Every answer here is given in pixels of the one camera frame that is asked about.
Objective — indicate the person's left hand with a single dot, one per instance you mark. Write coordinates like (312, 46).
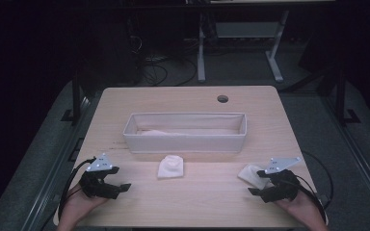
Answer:
(78, 207)

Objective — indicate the pale folded cloth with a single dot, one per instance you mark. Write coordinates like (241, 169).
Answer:
(157, 132)

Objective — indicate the person's right hand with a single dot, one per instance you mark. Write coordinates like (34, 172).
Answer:
(305, 207)

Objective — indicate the black metal stand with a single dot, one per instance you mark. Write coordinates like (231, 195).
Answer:
(76, 99)
(341, 99)

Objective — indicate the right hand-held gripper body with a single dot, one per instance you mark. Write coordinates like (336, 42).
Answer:
(284, 187)

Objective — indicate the white sock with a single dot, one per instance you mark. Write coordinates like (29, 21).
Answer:
(250, 176)
(171, 168)

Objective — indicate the white metal desk frame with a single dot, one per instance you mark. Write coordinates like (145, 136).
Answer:
(201, 57)

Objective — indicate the black table edge bracket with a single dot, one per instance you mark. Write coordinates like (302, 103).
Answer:
(326, 200)

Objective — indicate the white fabric storage box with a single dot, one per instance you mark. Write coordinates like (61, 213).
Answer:
(183, 142)

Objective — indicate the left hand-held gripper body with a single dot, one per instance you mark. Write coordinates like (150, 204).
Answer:
(93, 186)

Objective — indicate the grey metal rail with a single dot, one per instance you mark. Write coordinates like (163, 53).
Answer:
(56, 160)
(359, 154)

